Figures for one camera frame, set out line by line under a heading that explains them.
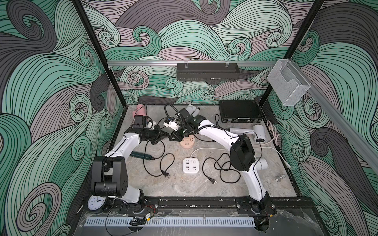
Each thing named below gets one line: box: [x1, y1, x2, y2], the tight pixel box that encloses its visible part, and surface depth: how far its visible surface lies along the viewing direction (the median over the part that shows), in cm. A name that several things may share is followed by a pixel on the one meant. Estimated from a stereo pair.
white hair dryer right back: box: [229, 124, 266, 144], surface depth 100 cm
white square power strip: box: [182, 157, 200, 174], surface depth 87 cm
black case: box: [219, 99, 263, 124], surface depth 108 cm
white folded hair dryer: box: [186, 103, 200, 118], surface depth 115 cm
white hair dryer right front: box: [254, 157, 269, 171], surface depth 83 cm
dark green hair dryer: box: [128, 150, 156, 161], surface depth 90 cm
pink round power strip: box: [179, 134, 195, 149], surface depth 97 cm
